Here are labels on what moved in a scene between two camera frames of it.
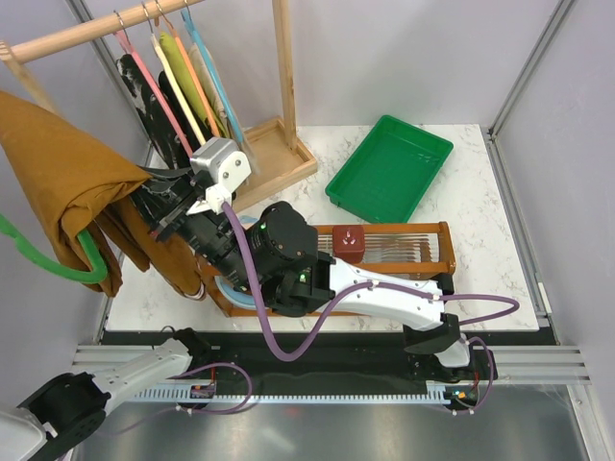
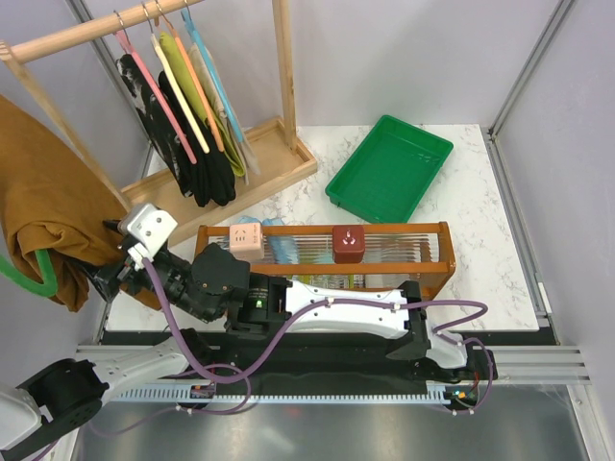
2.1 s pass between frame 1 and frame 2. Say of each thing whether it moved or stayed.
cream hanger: stayed
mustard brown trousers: moved
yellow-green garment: stayed
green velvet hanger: moved
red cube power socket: stayed
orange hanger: stayed
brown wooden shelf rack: stayed
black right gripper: moved
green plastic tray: stayed
